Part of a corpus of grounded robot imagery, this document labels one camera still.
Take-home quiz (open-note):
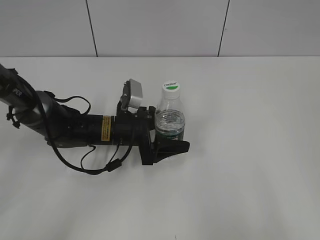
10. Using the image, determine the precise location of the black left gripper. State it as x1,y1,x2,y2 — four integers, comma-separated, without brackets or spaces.
113,106,190,166

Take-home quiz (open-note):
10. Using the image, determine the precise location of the clear Cestbon water bottle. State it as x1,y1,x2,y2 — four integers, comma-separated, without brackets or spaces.
154,93,186,141

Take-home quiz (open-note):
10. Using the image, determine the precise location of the white green bottle cap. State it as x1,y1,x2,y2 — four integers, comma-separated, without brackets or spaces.
162,81,181,100

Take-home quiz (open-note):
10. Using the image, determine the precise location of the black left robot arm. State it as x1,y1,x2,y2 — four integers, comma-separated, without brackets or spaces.
0,67,190,166

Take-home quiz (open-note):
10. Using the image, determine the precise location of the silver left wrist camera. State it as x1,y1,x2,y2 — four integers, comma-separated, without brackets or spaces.
120,78,143,111

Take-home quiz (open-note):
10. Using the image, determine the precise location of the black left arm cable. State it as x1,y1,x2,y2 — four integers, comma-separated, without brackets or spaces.
29,84,136,175

